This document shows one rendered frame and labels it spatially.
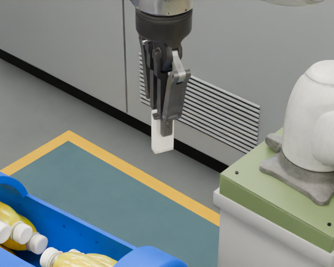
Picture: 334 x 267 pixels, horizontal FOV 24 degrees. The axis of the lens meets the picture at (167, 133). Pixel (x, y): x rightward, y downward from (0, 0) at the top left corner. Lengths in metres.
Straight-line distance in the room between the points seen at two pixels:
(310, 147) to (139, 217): 1.65
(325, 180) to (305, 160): 0.07
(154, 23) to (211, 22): 2.06
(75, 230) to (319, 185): 0.54
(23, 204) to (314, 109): 0.63
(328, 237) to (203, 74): 1.65
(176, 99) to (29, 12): 2.91
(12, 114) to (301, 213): 2.43
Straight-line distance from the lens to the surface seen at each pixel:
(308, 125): 1.63
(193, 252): 3.07
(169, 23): 0.99
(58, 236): 1.61
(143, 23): 1.00
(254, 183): 1.73
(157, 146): 1.13
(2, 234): 1.47
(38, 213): 1.62
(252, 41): 2.95
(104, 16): 3.49
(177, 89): 1.03
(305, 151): 1.67
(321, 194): 1.71
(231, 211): 1.78
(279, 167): 1.75
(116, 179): 3.41
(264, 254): 1.81
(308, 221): 1.66
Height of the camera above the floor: 2.15
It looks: 36 degrees down
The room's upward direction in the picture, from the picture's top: straight up
